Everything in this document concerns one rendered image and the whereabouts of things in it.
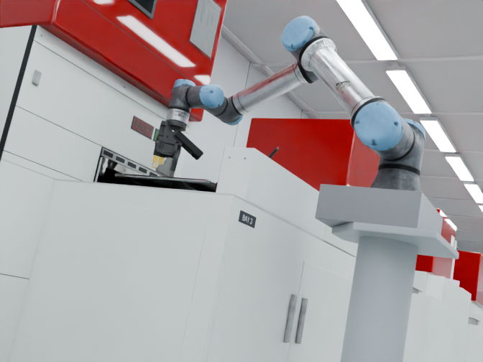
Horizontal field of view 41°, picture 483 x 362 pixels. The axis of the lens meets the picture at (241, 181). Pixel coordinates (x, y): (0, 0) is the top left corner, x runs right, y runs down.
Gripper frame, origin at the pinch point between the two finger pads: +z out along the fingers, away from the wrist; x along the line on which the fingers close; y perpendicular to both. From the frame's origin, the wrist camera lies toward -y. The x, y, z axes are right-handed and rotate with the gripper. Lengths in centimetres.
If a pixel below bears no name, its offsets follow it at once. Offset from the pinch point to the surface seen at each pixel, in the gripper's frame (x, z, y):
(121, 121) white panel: -2.8, -17.0, 19.8
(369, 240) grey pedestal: 53, 12, -49
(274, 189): 41.9, 2.7, -24.0
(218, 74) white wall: -295, -152, -57
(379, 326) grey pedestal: 57, 34, -53
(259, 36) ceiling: -269, -184, -79
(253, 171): 52, 1, -14
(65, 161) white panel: 11.6, 3.0, 33.7
